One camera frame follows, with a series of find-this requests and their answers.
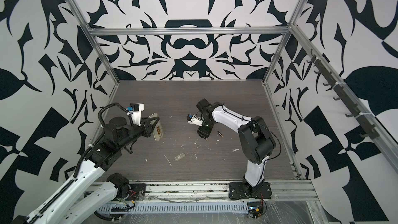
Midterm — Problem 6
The remote battery cover beige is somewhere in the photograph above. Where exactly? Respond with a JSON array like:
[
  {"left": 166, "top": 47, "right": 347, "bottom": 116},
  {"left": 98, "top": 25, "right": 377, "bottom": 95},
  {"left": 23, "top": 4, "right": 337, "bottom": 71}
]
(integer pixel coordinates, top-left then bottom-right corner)
[{"left": 174, "top": 153, "right": 185, "bottom": 161}]

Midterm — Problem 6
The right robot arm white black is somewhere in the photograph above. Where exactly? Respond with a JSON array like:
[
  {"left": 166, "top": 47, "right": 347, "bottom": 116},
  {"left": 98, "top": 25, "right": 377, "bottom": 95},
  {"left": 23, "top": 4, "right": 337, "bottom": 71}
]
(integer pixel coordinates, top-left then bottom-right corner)
[{"left": 187, "top": 99, "right": 280, "bottom": 198}]

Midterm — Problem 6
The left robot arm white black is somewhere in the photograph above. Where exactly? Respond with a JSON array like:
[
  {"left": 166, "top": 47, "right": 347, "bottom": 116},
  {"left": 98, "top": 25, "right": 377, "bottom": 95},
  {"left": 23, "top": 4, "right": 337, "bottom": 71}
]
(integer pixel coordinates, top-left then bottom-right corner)
[{"left": 12, "top": 117, "right": 160, "bottom": 224}]

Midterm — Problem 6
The small circuit board right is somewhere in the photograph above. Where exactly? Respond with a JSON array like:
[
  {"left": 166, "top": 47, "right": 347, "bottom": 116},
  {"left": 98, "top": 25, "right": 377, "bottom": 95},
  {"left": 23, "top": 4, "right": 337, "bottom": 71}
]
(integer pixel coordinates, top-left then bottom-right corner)
[{"left": 248, "top": 204, "right": 264, "bottom": 219}]

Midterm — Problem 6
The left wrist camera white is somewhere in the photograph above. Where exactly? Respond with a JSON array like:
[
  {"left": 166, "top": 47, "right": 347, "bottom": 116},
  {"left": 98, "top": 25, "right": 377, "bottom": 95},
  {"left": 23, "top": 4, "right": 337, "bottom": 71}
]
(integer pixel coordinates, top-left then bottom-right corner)
[{"left": 127, "top": 103, "right": 144, "bottom": 126}]

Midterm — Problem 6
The black corrugated left cable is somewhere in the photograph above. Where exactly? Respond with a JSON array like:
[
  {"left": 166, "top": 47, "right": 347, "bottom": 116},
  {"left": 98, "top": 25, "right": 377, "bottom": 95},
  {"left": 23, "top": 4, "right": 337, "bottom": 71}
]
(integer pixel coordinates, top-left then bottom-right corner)
[{"left": 97, "top": 102, "right": 128, "bottom": 128}]

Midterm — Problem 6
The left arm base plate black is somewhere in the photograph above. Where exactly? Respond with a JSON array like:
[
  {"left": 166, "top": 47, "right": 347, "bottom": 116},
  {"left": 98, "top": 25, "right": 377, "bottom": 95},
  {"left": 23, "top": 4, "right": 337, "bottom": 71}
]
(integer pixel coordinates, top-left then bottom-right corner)
[{"left": 118, "top": 183, "right": 147, "bottom": 201}]

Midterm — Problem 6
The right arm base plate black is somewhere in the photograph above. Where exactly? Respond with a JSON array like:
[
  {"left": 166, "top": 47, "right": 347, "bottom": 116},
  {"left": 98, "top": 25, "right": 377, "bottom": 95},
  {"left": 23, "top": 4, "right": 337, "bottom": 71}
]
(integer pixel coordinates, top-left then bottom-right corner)
[{"left": 229, "top": 181, "right": 273, "bottom": 201}]

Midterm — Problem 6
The white slotted cable duct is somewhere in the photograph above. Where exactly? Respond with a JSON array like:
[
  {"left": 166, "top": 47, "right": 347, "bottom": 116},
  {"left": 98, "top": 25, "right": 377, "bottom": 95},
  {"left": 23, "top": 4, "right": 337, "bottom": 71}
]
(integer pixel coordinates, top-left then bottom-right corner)
[{"left": 97, "top": 202, "right": 249, "bottom": 215}]

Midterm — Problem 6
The horizontal aluminium frame bar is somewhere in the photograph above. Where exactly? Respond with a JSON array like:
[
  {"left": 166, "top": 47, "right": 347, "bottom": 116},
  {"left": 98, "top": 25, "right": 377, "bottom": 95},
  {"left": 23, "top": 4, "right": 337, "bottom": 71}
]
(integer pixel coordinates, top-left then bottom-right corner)
[{"left": 88, "top": 27, "right": 288, "bottom": 36}]

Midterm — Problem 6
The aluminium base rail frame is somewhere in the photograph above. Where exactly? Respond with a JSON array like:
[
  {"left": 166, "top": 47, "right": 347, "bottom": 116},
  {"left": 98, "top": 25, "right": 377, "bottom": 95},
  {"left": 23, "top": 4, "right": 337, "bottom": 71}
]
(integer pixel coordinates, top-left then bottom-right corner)
[{"left": 130, "top": 179, "right": 320, "bottom": 206}]

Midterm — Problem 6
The grey wall hook rack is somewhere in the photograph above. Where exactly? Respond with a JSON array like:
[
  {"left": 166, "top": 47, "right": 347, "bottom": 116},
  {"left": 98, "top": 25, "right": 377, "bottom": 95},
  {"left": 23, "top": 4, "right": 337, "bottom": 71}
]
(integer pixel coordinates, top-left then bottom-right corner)
[{"left": 308, "top": 51, "right": 380, "bottom": 140}]

